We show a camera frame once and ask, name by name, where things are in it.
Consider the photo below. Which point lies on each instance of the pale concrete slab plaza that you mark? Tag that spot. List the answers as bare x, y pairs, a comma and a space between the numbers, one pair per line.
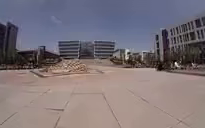
100, 98

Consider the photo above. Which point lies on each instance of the wide glass-fronted building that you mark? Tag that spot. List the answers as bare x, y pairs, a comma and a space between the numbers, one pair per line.
70, 49

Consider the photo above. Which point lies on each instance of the raised kerb strip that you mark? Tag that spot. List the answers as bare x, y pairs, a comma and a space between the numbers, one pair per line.
193, 72

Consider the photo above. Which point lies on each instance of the group of trees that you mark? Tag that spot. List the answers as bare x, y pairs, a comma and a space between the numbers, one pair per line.
0, 59

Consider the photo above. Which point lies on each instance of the wide stone stairs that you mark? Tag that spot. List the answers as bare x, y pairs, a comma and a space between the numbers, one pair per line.
101, 61

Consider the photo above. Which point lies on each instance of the small white building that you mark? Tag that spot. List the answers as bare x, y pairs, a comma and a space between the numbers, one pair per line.
121, 54

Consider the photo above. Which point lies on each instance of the row of thin trees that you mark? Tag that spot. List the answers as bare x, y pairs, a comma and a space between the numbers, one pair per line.
186, 55

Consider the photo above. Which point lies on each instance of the dark tall building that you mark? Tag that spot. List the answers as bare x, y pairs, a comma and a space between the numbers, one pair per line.
3, 40

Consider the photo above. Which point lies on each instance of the low dark building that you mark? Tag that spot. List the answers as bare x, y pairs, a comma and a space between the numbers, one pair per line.
40, 55

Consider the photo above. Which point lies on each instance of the small pale building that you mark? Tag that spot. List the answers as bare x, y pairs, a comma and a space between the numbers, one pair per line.
144, 55

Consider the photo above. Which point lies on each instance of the long pale building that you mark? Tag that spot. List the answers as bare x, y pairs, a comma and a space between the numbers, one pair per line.
190, 35

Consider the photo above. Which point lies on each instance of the low raised stone bed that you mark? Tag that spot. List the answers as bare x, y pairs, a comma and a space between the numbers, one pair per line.
40, 73

